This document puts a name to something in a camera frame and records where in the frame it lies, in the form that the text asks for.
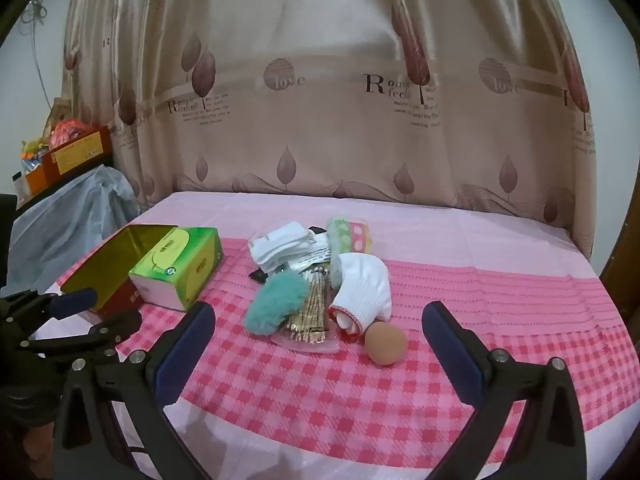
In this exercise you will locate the white knit gloves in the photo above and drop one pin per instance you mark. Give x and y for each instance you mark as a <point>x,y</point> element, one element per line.
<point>365,285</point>

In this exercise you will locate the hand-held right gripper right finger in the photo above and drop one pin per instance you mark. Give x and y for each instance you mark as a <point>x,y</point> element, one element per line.
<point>450,345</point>

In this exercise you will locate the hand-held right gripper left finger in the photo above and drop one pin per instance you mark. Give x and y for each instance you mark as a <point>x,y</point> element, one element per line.
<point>185,350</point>

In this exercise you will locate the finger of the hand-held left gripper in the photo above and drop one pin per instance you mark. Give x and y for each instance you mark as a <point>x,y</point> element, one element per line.
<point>110,326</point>
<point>75,301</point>

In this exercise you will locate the white socks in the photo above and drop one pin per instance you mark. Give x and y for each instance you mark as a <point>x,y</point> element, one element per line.
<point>280,250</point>

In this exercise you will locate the gold and red tin box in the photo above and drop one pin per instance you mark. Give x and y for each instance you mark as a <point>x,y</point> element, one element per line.
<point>115,265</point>

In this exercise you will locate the teal fluffy puff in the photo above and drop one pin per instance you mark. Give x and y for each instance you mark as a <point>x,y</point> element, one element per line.
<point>275,305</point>

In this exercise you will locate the pink checkered blanket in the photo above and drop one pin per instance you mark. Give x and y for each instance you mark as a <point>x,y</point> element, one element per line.
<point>350,400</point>

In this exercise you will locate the polka dot striped towel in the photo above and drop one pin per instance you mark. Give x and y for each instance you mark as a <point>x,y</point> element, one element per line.
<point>350,235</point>

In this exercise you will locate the red mesh bag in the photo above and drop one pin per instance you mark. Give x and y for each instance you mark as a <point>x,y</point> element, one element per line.
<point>70,132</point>

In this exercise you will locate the red-brown cardboard box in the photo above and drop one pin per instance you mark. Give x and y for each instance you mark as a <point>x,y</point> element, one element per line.
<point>75,152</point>

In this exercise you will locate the green tissue pack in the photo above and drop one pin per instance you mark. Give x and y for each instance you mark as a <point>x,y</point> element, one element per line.
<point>175,265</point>

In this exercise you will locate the yellow-green plush toy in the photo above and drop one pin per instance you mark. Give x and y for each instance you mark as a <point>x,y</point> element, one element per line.
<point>32,146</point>

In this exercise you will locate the grey plastic cover sheet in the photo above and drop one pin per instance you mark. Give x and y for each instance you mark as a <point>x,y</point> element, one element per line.
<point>75,220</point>

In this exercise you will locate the wooden furniture edge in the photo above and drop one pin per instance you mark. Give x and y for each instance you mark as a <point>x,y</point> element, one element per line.
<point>625,265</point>

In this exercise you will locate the beige makeup sponge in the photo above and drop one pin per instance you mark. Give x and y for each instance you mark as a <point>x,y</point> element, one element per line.
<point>385,344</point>

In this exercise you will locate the black panel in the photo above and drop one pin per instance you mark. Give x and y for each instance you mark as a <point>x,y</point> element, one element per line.
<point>6,220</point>

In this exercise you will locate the pack of bobby pins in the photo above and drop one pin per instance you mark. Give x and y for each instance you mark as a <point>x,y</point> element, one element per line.
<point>307,320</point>

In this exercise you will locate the beige leaf print curtain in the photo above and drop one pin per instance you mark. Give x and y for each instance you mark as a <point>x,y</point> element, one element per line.
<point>325,135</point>

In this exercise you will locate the brown paper bag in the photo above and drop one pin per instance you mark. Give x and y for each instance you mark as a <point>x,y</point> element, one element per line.
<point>62,110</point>

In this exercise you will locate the pack of small bottles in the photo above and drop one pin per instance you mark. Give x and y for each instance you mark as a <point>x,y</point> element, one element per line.
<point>30,162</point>

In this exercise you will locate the orange box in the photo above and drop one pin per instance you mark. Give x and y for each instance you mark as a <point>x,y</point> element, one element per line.
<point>36,180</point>

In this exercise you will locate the clear jar with black lid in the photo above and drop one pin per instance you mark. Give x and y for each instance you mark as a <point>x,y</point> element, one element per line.
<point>20,187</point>

